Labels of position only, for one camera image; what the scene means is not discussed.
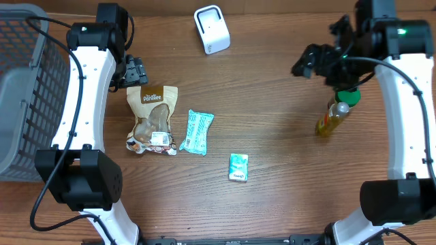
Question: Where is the green tissue pack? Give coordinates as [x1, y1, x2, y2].
[228, 153, 249, 182]

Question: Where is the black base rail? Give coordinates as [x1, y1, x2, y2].
[138, 234, 321, 245]

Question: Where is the yellow dish soap bottle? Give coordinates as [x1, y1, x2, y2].
[315, 102, 349, 137]

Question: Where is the grey plastic mesh basket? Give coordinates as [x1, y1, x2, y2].
[1, 3, 69, 182]

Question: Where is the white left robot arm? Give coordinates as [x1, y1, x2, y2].
[35, 3, 147, 244]

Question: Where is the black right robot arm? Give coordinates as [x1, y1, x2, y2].
[290, 0, 435, 244]

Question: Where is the brown snack pouch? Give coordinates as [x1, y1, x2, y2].
[126, 86, 178, 156]

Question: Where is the white barcode scanner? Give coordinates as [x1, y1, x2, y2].
[193, 5, 230, 54]

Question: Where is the green lid jar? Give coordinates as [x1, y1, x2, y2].
[328, 88, 361, 108]

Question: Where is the teal snack wrapper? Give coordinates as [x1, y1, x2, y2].
[179, 110, 215, 156]

